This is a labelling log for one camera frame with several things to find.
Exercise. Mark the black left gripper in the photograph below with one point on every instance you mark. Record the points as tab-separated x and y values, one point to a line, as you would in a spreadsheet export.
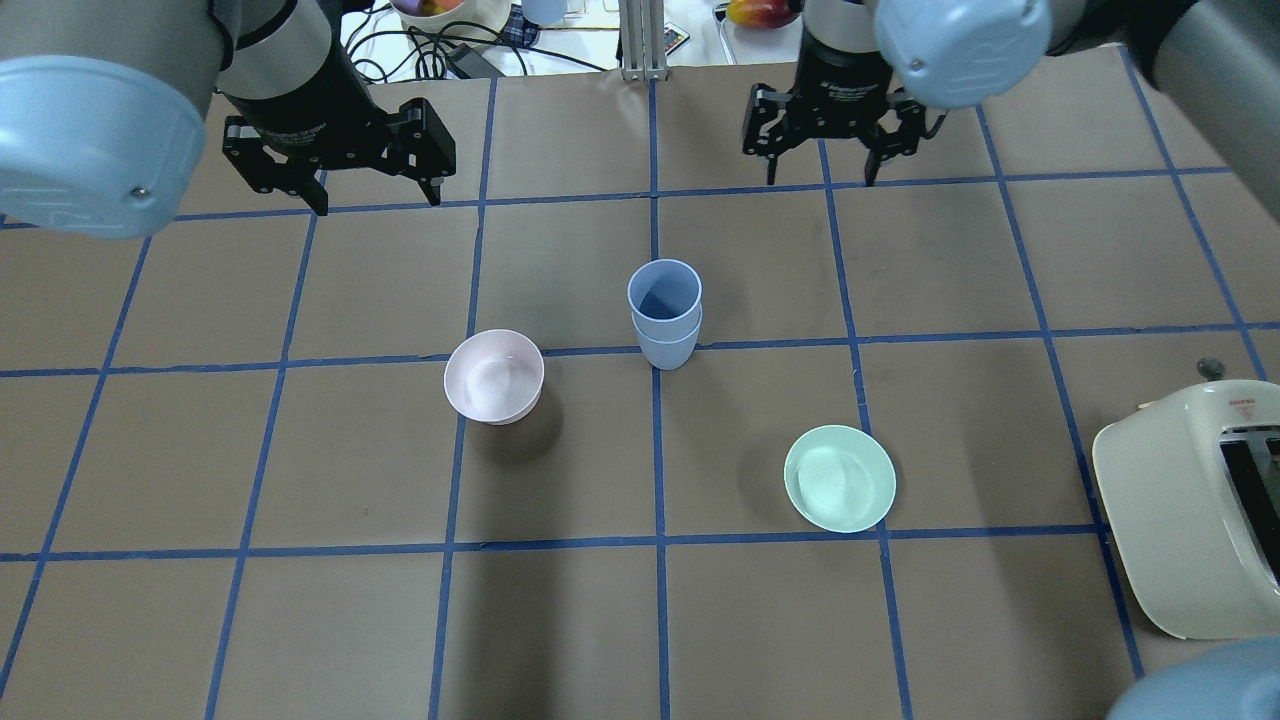
312	105

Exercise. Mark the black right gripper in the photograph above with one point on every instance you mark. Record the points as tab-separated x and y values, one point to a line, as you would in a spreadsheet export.
838	72

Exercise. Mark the blue cup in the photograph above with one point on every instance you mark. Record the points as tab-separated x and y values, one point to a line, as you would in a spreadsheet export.
667	345
665	297

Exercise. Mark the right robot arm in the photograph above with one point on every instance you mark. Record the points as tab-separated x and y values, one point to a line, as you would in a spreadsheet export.
1216	61

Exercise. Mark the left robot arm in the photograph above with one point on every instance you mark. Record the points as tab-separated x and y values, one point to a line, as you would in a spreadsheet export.
105	104

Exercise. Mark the red apple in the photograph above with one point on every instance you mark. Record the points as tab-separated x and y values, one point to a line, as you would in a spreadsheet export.
763	14

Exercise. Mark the pink bowl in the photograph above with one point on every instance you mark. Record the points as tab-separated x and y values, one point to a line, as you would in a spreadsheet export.
494	377

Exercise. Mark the mint green bowl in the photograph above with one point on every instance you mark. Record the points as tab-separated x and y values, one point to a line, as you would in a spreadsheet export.
840	479

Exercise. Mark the cream white toaster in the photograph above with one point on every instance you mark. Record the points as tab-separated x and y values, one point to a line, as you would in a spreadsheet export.
1189	484

